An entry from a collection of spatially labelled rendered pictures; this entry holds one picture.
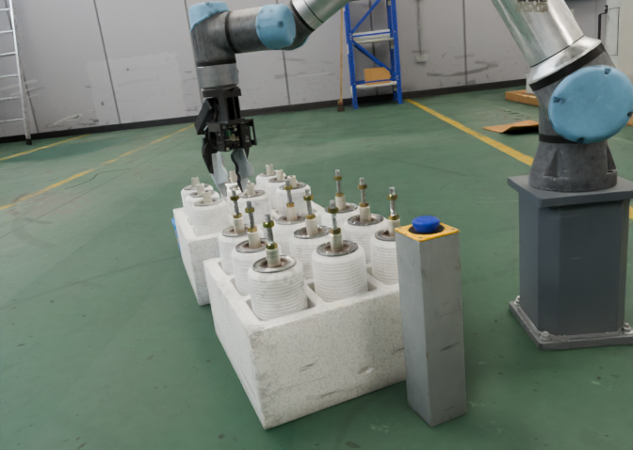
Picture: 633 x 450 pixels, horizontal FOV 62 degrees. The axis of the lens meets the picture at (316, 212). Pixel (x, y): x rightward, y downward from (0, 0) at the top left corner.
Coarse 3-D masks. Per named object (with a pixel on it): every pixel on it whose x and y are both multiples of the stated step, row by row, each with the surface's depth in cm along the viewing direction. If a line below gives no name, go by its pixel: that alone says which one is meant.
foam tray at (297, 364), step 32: (224, 288) 100; (384, 288) 92; (224, 320) 104; (256, 320) 86; (288, 320) 84; (320, 320) 86; (352, 320) 89; (384, 320) 91; (256, 352) 83; (288, 352) 85; (320, 352) 88; (352, 352) 90; (384, 352) 93; (256, 384) 85; (288, 384) 86; (320, 384) 89; (352, 384) 91; (384, 384) 94; (288, 416) 88
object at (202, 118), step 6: (204, 102) 103; (210, 102) 102; (204, 108) 103; (210, 108) 102; (204, 114) 104; (210, 114) 104; (198, 120) 108; (204, 120) 105; (210, 120) 106; (198, 126) 109; (204, 126) 108; (198, 132) 110; (204, 132) 110
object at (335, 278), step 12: (360, 252) 91; (312, 264) 93; (324, 264) 90; (336, 264) 89; (348, 264) 89; (360, 264) 91; (324, 276) 91; (336, 276) 90; (348, 276) 90; (360, 276) 91; (324, 288) 91; (336, 288) 90; (348, 288) 90; (360, 288) 92; (324, 300) 92
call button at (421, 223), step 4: (424, 216) 80; (428, 216) 80; (416, 220) 78; (420, 220) 78; (424, 220) 78; (428, 220) 77; (432, 220) 77; (436, 220) 77; (416, 224) 77; (420, 224) 77; (424, 224) 77; (428, 224) 76; (432, 224) 77; (436, 224) 77; (416, 228) 78; (420, 228) 77; (424, 228) 77; (428, 228) 77; (432, 228) 77; (436, 228) 78; (424, 232) 77
